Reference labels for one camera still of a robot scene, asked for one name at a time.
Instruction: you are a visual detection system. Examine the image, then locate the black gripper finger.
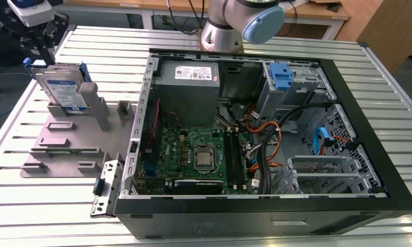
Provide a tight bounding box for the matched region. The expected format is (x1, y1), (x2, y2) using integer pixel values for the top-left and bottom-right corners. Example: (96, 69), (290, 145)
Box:
(18, 26), (54, 65)
(43, 14), (71, 65)

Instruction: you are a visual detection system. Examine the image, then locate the hard disk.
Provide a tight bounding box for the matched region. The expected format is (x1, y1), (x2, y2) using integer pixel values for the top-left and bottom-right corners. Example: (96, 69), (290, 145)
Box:
(23, 58), (91, 113)

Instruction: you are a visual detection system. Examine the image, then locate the orange red yellow power wire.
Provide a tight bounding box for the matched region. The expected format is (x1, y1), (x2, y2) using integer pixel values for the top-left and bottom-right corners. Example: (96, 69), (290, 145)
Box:
(331, 135), (362, 157)

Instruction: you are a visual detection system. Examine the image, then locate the silver disk bay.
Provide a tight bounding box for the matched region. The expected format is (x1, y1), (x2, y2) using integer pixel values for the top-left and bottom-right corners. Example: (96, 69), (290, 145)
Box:
(286, 155), (380, 196)

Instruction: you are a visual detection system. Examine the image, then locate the grey parts rack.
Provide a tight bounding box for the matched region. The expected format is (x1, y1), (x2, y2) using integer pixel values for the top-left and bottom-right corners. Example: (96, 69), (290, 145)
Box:
(19, 82), (139, 179)

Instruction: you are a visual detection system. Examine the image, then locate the green RAM stick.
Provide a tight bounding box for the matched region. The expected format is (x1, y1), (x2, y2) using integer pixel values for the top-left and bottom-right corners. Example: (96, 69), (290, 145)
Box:
(47, 149), (83, 156)

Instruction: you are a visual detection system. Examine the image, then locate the grey power supply unit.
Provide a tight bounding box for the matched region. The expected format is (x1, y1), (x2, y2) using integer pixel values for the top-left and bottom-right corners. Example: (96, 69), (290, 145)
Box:
(155, 61), (222, 127)

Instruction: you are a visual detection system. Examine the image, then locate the green motherboard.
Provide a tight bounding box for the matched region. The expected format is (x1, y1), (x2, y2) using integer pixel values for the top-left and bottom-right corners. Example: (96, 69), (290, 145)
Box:
(136, 126), (262, 196)

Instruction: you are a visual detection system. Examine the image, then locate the metal socket cover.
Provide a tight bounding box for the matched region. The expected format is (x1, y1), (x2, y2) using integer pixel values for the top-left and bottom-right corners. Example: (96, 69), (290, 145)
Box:
(192, 145), (218, 173)

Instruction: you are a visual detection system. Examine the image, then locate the silver CPU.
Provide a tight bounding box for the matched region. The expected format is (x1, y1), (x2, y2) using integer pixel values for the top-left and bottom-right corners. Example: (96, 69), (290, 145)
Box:
(194, 151), (215, 168)

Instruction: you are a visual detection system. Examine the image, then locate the blue drive latch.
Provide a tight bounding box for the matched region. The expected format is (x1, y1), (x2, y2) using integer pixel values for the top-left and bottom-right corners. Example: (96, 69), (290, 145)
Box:
(270, 62), (294, 91)

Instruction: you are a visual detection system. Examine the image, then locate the CPU socket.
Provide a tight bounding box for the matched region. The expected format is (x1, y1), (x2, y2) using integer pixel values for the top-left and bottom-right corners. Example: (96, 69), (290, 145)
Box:
(191, 144), (219, 174)

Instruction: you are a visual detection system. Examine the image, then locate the black RAM slot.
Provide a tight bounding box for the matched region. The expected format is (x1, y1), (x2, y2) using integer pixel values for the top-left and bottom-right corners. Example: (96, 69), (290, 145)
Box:
(224, 128), (238, 190)

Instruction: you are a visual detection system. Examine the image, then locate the black graphics card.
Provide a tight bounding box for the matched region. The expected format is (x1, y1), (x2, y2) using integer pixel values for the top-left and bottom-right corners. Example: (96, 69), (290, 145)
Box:
(164, 178), (227, 196)

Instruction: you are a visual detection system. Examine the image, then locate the silver optical drive cage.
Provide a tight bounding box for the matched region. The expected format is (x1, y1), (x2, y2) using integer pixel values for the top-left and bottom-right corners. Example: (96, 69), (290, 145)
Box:
(255, 61), (338, 121)

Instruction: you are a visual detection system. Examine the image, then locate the wooden desk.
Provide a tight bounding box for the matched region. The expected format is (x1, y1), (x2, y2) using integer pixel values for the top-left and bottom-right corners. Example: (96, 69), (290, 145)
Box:
(282, 0), (352, 39)

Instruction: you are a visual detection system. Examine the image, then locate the black PC case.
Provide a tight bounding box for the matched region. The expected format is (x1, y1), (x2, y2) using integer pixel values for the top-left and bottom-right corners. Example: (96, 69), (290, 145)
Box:
(112, 47), (412, 240)

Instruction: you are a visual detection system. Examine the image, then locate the wooden cabinet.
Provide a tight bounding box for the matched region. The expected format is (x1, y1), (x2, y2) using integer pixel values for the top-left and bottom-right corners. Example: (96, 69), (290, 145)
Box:
(336, 0), (412, 75)

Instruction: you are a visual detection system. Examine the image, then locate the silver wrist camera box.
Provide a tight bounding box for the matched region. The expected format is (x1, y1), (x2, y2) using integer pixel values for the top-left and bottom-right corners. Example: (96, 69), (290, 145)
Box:
(6, 0), (56, 27)

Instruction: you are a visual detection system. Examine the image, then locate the white frame desk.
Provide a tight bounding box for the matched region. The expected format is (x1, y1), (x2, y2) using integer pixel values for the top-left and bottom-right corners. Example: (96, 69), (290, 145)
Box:
(62, 0), (207, 29)

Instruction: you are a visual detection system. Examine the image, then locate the thin red wire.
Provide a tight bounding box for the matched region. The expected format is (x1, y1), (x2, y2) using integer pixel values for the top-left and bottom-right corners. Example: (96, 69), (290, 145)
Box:
(152, 98), (162, 141)

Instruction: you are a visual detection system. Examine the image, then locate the silver slot bracket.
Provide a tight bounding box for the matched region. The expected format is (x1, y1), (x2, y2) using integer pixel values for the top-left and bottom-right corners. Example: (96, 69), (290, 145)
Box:
(90, 159), (122, 219)

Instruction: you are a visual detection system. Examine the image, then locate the yellow black wire bundle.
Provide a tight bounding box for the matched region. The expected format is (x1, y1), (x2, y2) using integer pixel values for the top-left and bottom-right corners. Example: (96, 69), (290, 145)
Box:
(214, 113), (243, 129)

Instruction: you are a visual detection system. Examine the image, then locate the grey thin wire bundle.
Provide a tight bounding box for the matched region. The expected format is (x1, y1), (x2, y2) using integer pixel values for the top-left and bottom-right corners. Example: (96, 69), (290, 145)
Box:
(246, 144), (263, 159)

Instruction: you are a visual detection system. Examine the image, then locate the orange red yellow wire bundle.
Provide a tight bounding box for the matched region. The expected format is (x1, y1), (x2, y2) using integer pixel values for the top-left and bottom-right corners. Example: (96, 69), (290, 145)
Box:
(244, 120), (284, 172)

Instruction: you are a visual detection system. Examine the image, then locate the thick black cable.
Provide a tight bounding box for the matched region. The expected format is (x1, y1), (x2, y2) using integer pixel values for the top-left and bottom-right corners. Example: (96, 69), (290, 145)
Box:
(260, 102), (331, 194)
(266, 108), (316, 194)

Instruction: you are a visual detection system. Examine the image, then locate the blue data wire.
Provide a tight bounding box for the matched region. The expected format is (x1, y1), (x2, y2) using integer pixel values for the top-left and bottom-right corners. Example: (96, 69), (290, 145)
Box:
(314, 127), (335, 157)

